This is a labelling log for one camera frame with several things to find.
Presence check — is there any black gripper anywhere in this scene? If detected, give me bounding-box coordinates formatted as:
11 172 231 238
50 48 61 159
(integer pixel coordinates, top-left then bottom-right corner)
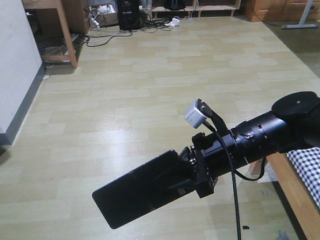
153 133 234 198

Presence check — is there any black smartphone pink edge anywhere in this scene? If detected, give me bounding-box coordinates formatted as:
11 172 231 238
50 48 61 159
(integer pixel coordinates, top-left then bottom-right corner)
92 150 185 229

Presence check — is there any black white checkered bedsheet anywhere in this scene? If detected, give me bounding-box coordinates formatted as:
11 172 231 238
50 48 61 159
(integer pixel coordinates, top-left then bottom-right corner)
286 147 320 208

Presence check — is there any white power strip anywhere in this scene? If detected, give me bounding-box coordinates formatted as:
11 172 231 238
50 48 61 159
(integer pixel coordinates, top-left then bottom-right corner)
164 16 181 28

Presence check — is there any low wooden shelf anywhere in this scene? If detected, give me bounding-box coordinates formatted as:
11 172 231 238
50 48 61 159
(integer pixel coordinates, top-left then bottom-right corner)
150 0 242 18

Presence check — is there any black computer tower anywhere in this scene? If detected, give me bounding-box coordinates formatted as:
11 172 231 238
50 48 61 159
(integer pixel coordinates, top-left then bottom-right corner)
117 0 140 31

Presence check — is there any wooden cabinet with drawers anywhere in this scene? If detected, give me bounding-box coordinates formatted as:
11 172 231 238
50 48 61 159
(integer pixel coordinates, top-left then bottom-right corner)
244 0 307 22

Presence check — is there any white table leg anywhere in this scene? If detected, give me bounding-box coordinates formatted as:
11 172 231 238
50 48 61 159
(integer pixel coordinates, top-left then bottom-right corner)
280 0 319 30

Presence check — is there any black camera cable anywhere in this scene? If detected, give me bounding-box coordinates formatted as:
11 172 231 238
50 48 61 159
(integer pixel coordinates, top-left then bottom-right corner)
201 104 270 240

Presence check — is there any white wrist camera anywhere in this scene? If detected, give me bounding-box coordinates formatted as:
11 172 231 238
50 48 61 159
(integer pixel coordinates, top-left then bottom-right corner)
184 98 208 129

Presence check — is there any wooden bed frame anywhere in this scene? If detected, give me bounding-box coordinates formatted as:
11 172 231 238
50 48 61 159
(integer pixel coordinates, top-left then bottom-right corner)
248 152 320 240

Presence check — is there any wooden desk leg frame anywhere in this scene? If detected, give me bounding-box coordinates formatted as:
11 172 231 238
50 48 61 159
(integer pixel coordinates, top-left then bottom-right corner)
22 0 79 69

